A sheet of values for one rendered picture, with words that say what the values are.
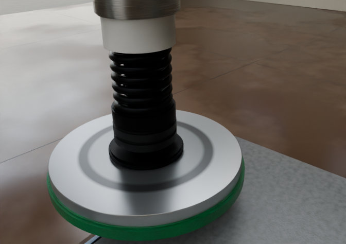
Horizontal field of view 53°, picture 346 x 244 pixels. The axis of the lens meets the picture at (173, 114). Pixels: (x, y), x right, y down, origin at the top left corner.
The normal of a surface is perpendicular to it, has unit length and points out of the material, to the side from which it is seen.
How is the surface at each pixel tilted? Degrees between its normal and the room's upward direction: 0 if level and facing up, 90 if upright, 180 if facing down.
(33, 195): 0
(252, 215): 0
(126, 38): 90
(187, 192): 0
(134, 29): 90
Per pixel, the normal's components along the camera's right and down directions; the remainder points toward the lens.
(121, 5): -0.18, 0.44
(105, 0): -0.54, 0.39
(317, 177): -0.02, -0.90
